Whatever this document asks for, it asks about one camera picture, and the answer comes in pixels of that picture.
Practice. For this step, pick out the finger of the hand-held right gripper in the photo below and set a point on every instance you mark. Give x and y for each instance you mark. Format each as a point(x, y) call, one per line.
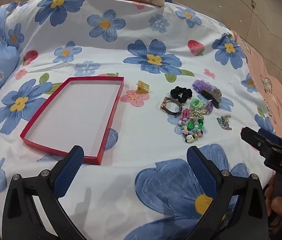
point(252, 137)
point(265, 133)

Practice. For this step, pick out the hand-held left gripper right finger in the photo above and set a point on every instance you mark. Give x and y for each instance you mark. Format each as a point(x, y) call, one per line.
point(201, 170)

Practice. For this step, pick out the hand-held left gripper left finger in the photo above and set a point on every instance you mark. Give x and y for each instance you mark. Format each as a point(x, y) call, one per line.
point(73, 165)

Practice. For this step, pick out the red shallow box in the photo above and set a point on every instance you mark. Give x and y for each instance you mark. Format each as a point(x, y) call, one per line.
point(76, 115)

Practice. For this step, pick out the small purple bow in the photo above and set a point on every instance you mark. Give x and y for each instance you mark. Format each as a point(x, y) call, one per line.
point(210, 105)

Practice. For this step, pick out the square metal bangle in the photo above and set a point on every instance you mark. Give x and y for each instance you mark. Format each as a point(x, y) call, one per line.
point(164, 106)

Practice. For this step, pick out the black scrunchie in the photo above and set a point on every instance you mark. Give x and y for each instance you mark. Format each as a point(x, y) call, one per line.
point(177, 92)

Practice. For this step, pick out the yellow hair claw clip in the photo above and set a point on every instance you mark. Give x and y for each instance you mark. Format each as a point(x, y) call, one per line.
point(142, 87)

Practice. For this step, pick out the person's right hand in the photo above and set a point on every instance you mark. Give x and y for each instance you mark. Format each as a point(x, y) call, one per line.
point(280, 206)

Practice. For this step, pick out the pink printed sheet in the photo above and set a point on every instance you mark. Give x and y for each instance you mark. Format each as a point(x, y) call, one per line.
point(273, 97)

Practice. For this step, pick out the black rhinestone hair clip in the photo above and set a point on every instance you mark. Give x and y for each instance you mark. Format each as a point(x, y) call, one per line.
point(212, 100)

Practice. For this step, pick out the pink hair clip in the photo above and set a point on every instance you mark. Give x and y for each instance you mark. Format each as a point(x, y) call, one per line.
point(185, 113)

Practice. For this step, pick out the blue floral bed sheet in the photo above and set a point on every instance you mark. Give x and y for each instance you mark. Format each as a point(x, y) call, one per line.
point(136, 130)

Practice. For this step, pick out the purple ruffled scrunchie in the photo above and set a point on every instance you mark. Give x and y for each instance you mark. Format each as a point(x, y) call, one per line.
point(201, 85)

